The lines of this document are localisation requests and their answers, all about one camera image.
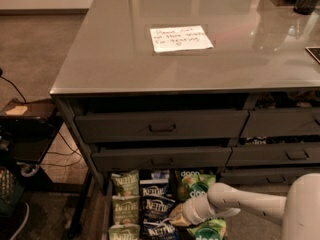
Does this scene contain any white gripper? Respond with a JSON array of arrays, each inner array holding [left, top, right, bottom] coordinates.
[[169, 194, 216, 227]]

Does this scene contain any blue kettle chip bag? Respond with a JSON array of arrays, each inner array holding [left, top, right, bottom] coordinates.
[[139, 170, 170, 196], [142, 222, 179, 240], [142, 195, 175, 222]]

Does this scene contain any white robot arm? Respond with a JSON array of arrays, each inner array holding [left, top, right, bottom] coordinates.
[[169, 173, 320, 240]]

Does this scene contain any blue Kettle chip bag front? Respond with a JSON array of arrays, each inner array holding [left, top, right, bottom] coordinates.
[[142, 222, 179, 240]]

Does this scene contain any green Dang bag front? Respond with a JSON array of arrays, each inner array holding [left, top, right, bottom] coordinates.
[[187, 219, 227, 240]]

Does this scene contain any green dang bag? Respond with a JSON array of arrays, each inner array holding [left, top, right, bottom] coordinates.
[[187, 219, 227, 240], [175, 169, 216, 202]]

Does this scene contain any green Dang bag back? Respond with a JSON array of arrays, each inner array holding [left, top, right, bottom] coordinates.
[[175, 169, 216, 202]]

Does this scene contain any open bottom left drawer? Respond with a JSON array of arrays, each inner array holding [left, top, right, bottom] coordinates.
[[100, 169, 231, 240]]

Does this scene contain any blue Kettle chip bag back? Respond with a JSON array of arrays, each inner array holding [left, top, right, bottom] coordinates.
[[139, 170, 170, 196]]

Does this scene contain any green Kettle chip bag front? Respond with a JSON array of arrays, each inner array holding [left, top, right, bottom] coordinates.
[[108, 224, 140, 240]]

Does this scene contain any green kettle chip bag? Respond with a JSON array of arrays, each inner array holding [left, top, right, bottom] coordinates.
[[112, 196, 140, 225], [108, 224, 140, 240], [111, 170, 139, 197]]

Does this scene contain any green Kettle chip bag middle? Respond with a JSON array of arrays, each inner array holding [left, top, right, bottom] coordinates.
[[112, 196, 140, 225]]

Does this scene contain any green Kettle chip bag back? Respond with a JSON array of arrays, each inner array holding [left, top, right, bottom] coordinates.
[[111, 170, 139, 197]]

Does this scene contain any bottom right grey drawer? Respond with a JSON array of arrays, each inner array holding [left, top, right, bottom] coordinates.
[[219, 167, 320, 185]]

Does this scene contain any grey drawer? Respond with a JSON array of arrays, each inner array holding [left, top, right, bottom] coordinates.
[[75, 110, 248, 143], [219, 167, 320, 185], [92, 146, 231, 172], [242, 108, 320, 137], [228, 143, 320, 166]]

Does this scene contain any middle left grey drawer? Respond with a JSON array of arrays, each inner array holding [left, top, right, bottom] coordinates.
[[92, 146, 231, 172]]

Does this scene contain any top left grey drawer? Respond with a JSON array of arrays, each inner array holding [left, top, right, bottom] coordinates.
[[75, 110, 248, 143]]

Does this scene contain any middle right grey drawer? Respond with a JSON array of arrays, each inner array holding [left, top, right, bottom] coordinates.
[[228, 143, 320, 166]]

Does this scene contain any top right grey drawer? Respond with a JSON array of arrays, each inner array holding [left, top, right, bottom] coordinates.
[[242, 108, 320, 137]]

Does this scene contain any grey metal drawer cabinet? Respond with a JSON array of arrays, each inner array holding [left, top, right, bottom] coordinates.
[[51, 0, 320, 182]]

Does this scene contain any black side cart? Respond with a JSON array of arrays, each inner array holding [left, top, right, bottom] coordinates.
[[0, 99, 63, 192]]

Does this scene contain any white handwritten paper note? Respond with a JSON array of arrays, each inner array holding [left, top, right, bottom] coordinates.
[[150, 25, 213, 53]]

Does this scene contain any white cable on floor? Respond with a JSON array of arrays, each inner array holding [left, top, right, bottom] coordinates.
[[8, 201, 31, 240]]

